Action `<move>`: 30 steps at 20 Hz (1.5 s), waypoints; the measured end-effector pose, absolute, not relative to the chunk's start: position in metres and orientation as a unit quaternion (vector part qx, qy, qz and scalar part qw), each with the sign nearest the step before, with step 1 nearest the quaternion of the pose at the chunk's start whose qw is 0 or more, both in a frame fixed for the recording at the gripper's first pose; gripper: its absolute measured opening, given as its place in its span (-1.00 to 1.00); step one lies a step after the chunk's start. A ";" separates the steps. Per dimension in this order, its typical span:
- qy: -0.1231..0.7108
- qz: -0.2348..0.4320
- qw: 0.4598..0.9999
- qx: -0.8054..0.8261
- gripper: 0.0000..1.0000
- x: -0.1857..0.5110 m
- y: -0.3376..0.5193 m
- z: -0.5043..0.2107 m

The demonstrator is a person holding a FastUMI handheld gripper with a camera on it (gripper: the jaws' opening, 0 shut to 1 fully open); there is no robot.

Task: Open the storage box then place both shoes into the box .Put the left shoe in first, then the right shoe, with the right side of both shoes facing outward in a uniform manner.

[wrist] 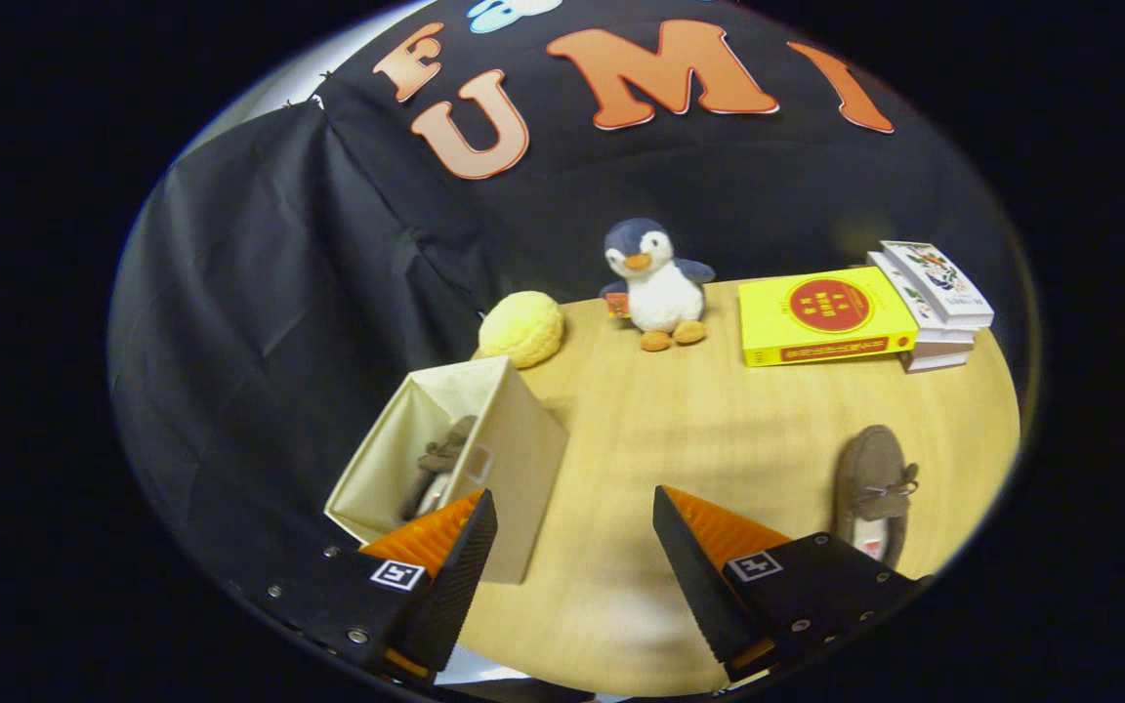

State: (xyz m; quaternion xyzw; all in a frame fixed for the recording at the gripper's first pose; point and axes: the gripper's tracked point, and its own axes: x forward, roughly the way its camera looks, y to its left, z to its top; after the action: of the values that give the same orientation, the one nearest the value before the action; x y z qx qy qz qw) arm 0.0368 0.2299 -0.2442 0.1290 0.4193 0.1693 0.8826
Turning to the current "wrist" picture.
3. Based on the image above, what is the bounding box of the brown moccasin shoe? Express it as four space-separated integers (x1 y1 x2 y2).
398 415 479 521
834 425 920 569

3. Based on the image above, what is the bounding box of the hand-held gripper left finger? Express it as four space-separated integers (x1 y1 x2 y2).
226 489 500 689

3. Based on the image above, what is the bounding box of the blue white penguin plush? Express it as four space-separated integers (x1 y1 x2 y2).
600 218 717 353

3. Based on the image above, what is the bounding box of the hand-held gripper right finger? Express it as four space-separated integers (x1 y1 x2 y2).
652 485 930 684

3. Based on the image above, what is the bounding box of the illustrated white book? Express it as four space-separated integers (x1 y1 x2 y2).
880 240 995 329

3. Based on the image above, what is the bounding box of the yellow book red circle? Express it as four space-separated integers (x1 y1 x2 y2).
738 266 919 368

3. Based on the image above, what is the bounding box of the beige fabric storage box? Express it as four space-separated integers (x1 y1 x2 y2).
324 355 570 585

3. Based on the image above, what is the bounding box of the yellow round plush toy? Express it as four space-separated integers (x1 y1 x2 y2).
478 290 565 370

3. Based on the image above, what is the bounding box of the white book pinkish spine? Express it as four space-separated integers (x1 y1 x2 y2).
899 342 972 374

